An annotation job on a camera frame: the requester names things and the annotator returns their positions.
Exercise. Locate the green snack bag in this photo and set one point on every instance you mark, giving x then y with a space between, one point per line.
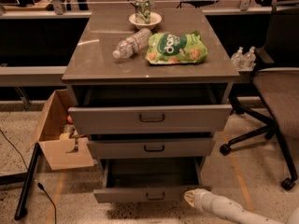
172 49

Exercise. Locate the brown cardboard box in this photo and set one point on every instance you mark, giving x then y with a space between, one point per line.
60 152

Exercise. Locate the grey middle drawer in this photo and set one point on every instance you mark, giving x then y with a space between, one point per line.
150 145

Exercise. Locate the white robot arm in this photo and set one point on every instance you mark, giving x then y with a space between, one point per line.
229 210

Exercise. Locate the white ceramic bowl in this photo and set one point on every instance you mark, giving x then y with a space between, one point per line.
155 19

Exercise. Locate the black office chair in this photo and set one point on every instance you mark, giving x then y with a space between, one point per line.
276 79

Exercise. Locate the clear pump bottle left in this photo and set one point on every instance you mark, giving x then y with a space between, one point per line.
237 58

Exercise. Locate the green soda can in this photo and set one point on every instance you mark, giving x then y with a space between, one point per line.
142 11

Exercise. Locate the black metal floor bar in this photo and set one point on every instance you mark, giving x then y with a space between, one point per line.
21 210

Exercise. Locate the clear plastic water bottle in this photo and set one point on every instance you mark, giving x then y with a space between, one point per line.
132 44

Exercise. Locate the grey drawer cabinet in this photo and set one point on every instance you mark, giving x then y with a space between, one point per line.
93 64

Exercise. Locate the grey drawer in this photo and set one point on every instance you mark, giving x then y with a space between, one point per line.
150 145
149 180
149 109

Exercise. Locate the clear pump bottle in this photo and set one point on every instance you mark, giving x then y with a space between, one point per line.
249 58
237 58

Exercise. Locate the beige padded arm tip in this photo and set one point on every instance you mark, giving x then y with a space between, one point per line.
203 199

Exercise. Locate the grey top drawer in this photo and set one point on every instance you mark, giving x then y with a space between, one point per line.
149 109

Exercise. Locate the grey bottom drawer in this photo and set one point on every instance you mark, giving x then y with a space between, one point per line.
149 180

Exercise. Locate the clear pump bottle right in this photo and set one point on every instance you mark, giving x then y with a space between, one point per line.
249 58

